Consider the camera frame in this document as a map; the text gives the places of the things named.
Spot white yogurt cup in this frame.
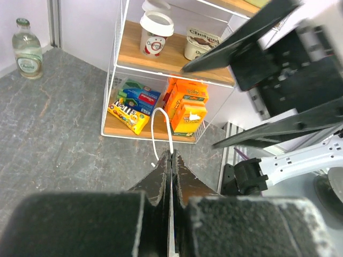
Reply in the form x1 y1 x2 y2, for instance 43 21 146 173
184 27 222 61

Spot white wire shelf rack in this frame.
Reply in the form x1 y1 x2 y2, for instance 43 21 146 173
100 0 269 145

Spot blue green snack packet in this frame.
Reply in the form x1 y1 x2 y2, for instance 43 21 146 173
115 78 161 116

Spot yellow M&M candy bag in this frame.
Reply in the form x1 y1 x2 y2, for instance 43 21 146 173
107 98 150 135

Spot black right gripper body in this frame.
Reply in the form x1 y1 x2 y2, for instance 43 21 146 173
230 20 342 118

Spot thin white cable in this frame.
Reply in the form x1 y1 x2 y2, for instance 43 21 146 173
150 107 174 168

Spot orange sponge pack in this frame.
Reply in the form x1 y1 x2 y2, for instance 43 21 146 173
163 77 209 121
171 99 207 137

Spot white paper coffee cup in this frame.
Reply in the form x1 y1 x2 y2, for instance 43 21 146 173
140 11 174 58

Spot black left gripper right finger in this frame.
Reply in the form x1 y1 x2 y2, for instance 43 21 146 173
172 151 336 256

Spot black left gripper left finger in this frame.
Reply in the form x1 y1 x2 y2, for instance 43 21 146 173
1 151 171 256

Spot clear glass bottle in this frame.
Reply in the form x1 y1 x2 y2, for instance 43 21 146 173
12 18 43 79

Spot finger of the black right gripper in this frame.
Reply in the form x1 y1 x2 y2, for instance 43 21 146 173
212 97 342 149
181 0 300 73

